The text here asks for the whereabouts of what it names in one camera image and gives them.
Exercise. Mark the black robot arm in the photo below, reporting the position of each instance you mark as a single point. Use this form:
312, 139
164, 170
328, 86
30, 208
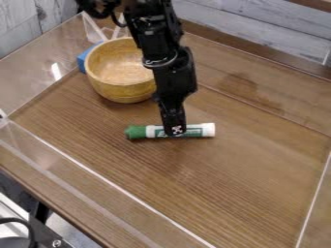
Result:
156, 31

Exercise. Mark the clear acrylic stand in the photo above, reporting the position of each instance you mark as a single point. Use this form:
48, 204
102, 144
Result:
101, 32

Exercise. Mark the green Expo marker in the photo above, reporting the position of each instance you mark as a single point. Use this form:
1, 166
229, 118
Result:
202, 130

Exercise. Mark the blue block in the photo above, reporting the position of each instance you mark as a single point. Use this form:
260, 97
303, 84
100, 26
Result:
81, 57

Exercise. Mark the brown wooden bowl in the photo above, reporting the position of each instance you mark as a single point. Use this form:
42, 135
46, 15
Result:
116, 73

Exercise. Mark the black metal bracket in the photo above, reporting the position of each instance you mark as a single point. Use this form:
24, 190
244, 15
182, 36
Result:
46, 238

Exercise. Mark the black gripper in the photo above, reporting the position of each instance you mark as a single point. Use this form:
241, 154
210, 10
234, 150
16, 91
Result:
174, 85

